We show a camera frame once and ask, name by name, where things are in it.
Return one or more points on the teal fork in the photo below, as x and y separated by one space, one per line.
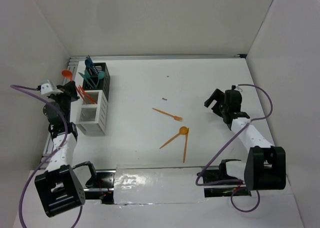
89 79

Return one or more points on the red-orange fork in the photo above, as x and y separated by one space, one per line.
85 94

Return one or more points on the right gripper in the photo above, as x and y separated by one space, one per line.
220 96

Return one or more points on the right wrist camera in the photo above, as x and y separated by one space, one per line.
237 88

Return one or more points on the dark blue knife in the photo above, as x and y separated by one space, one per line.
89 58

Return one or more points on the yellow-orange knife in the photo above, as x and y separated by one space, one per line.
185 147

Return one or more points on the teal knife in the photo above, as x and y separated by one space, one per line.
87 83

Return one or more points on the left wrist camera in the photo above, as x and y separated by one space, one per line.
47 87

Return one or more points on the dark blue spoon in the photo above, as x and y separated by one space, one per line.
88 67

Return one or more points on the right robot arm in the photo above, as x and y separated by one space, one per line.
265 166

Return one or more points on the dark blue fork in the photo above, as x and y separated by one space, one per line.
92 66

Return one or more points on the red-orange spoon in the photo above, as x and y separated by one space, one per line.
67 74

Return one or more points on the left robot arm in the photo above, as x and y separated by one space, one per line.
58 187

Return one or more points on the black and white utensil caddy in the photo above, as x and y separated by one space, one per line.
91 116

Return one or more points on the red-orange knife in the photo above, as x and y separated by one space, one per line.
88 95

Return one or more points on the yellow-orange fork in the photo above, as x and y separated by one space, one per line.
177 118

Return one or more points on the teal spoon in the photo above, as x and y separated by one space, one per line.
100 76

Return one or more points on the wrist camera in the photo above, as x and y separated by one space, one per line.
47 87
237 88

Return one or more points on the yellow-orange spoon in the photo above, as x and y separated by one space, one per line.
182 131

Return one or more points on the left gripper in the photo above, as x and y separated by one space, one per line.
69 90

